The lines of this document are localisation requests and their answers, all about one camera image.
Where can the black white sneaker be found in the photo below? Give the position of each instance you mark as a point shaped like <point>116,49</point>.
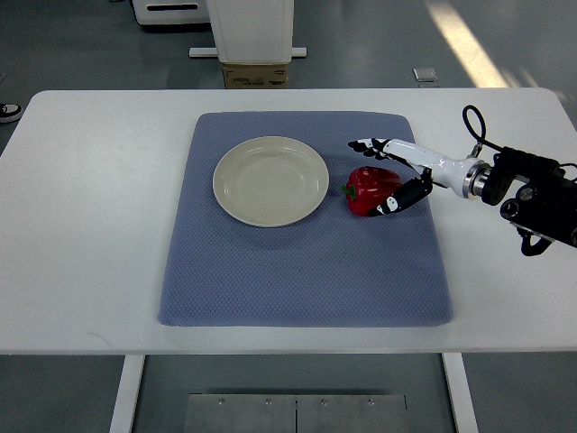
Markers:
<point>10,113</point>

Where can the white pedestal column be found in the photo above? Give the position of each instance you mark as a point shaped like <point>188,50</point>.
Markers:
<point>251,32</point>

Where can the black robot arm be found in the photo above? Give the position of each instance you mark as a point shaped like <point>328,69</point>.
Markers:
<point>531,191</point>

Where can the grey floor outlet plate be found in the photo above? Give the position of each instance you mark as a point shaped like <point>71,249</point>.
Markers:
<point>425,75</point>

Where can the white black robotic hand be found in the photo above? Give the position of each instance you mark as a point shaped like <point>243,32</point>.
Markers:
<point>464,177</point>

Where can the white left table leg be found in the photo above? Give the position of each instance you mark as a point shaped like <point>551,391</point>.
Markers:
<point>127,394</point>

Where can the white table leg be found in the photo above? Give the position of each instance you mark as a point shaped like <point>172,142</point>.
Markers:
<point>127,394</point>
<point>464,417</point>

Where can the cardboard box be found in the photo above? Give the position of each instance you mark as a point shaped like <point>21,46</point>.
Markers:
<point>261,76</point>

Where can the blue textured mat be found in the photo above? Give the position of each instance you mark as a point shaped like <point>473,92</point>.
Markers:
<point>332,269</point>

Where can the red bell pepper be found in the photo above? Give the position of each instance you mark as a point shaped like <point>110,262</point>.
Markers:
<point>368,187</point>

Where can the cream round plate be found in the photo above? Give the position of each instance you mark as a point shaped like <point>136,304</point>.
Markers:
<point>270,181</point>

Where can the white machine with slot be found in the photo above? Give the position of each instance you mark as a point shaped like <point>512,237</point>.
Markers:
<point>149,12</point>

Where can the white right table leg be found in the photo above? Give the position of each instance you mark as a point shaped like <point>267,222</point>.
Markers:
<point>464,417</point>

